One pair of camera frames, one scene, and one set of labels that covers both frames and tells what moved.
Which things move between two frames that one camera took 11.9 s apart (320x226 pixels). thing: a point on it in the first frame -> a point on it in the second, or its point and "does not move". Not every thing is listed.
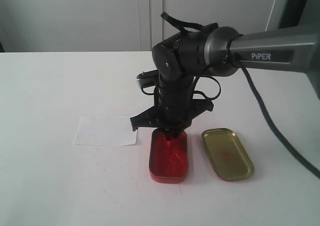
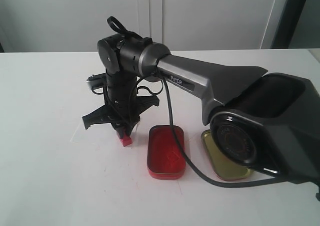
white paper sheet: [116, 131] does not move
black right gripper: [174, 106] -> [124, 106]
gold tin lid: [229, 158] does not move
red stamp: [174, 141] -> [126, 140]
